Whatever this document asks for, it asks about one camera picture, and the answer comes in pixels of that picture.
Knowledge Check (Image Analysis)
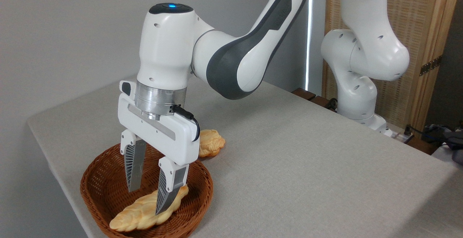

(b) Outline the brown wicker basket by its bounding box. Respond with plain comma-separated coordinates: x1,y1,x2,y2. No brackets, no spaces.
80,142,214,238

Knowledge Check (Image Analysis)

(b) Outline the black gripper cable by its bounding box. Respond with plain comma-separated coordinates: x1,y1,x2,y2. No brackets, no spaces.
170,104,201,143

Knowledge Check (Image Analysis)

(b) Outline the dark grey device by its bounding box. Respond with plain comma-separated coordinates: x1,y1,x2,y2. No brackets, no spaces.
444,131,463,165

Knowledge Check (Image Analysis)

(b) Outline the long braided bread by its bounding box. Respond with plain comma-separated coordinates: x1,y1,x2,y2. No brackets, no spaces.
109,184,189,232

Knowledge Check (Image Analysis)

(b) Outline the brass screen hinge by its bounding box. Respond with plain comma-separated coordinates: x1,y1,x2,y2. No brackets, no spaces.
420,55,442,76

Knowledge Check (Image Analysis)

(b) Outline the black power cable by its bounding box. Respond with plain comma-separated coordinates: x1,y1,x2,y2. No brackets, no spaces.
404,124,463,148

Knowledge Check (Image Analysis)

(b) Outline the round golden bread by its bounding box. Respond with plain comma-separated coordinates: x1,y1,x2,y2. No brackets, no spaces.
198,129,226,158

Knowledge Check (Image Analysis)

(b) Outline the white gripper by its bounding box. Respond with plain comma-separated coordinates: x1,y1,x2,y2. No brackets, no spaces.
118,81,200,216

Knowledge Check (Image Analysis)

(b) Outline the wooden folding screen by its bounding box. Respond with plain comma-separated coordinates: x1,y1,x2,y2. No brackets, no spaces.
322,0,463,130

